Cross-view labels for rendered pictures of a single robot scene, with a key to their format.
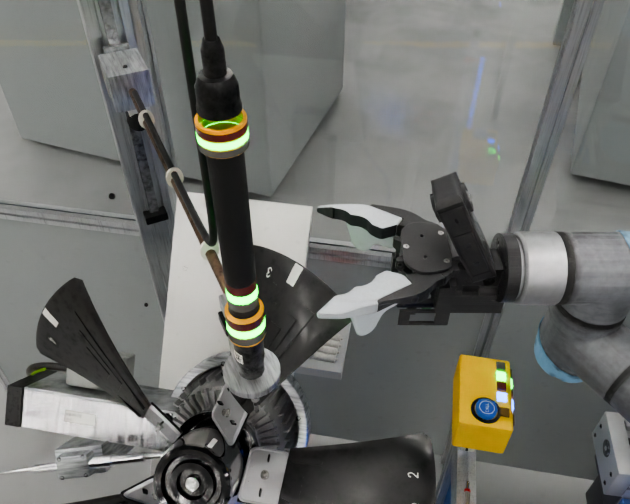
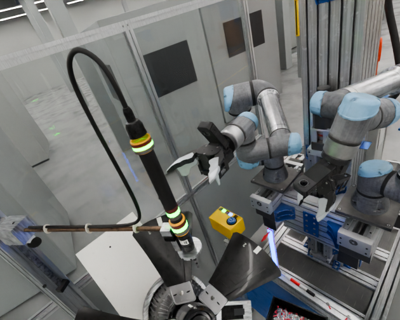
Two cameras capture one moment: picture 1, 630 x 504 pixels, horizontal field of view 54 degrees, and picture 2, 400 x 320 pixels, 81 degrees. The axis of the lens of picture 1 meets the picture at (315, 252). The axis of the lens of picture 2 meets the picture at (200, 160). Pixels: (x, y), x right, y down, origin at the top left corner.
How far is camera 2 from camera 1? 0.33 m
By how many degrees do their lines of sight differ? 36
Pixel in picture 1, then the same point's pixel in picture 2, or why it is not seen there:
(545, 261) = (234, 130)
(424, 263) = (214, 151)
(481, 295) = (228, 153)
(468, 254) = (221, 140)
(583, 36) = (160, 110)
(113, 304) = not seen: outside the picture
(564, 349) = (251, 155)
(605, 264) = (244, 122)
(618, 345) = (260, 142)
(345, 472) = (230, 266)
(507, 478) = not seen: hidden behind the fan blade
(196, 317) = (126, 291)
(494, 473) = not seen: hidden behind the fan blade
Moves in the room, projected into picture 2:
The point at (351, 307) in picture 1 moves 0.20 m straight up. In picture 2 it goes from (215, 172) to (192, 94)
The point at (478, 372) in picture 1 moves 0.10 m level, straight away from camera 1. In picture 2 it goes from (218, 216) to (209, 206)
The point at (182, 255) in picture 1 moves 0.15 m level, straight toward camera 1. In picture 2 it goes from (99, 275) to (129, 283)
